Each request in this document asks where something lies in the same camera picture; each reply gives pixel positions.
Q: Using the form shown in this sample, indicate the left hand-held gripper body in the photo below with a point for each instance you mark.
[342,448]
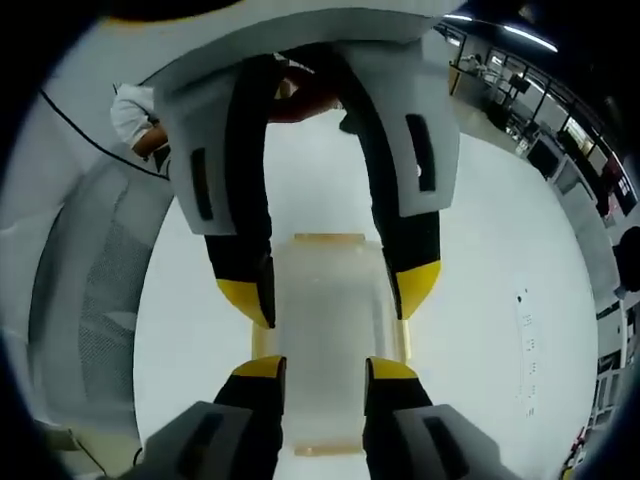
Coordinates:
[310,22]

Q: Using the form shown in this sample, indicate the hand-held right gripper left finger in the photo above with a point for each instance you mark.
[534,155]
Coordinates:
[220,435]

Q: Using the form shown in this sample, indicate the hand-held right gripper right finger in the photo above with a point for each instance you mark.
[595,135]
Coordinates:
[425,440]

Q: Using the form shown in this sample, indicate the translucent plastic buckle box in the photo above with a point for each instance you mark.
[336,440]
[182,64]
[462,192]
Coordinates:
[325,310]

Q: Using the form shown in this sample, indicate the person's left hand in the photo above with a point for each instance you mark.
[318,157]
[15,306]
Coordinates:
[305,100]

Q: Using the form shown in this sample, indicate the ceiling light strip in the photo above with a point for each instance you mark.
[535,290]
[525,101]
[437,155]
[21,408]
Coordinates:
[525,36]

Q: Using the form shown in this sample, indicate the grey mesh office chair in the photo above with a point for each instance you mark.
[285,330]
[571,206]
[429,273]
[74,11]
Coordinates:
[100,300]

